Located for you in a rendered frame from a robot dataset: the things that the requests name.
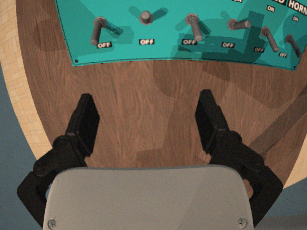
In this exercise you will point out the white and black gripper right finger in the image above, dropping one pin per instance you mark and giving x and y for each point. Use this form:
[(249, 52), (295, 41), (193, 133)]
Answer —
[(226, 148)]

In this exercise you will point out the teal switch console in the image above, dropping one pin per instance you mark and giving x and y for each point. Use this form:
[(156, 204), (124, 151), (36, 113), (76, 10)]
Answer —
[(133, 30)]

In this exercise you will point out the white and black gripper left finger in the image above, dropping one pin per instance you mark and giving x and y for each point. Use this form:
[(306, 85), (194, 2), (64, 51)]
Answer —
[(69, 151)]

